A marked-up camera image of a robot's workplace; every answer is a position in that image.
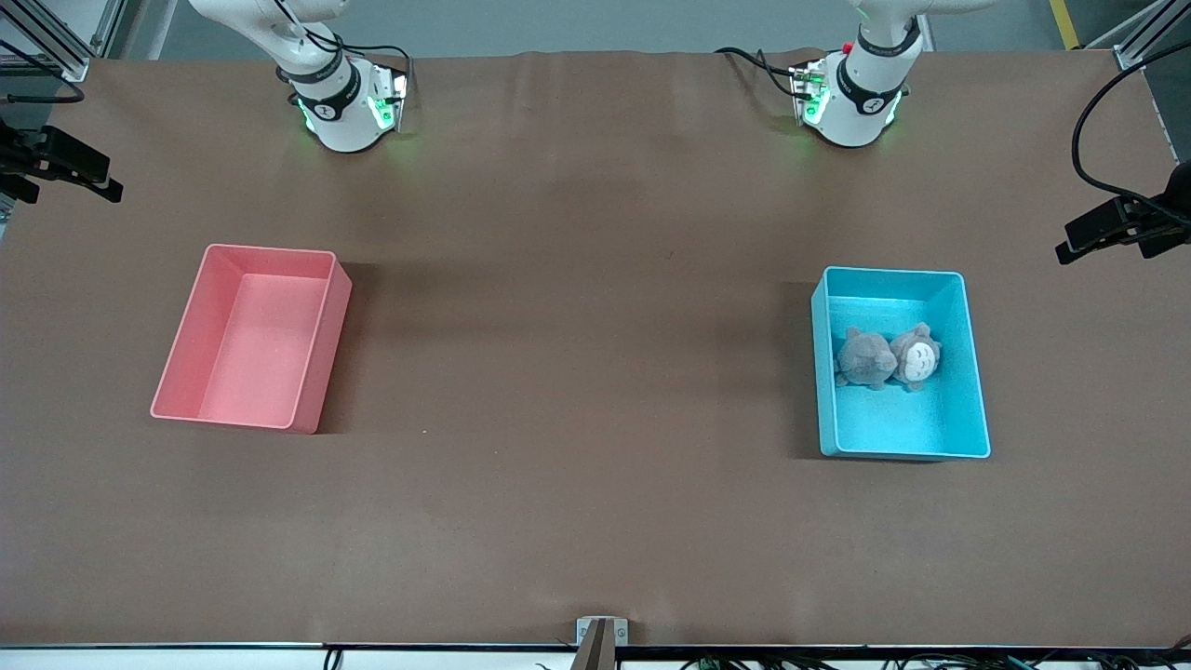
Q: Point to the grey metal mounting bracket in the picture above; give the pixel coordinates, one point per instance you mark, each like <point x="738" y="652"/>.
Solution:
<point x="584" y="633"/>

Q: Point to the aluminium frame profile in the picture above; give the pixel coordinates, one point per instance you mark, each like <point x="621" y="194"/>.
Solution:
<point x="1133" y="58"/>
<point x="70" y="67"/>

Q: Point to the blue plastic box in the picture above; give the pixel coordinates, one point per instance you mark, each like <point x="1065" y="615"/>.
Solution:
<point x="884" y="428"/>

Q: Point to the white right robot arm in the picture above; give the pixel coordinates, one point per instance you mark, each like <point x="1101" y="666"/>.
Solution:
<point x="340" y="121"/>

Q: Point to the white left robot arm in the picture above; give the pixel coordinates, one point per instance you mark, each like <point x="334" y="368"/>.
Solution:
<point x="861" y="112"/>

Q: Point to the plain grey plush toy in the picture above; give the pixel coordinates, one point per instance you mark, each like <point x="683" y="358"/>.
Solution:
<point x="865" y="358"/>

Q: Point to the pink plastic box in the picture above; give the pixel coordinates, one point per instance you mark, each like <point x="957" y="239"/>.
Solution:
<point x="251" y="391"/>

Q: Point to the grey plush toy white face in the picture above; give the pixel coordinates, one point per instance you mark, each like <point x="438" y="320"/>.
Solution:
<point x="916" y="358"/>

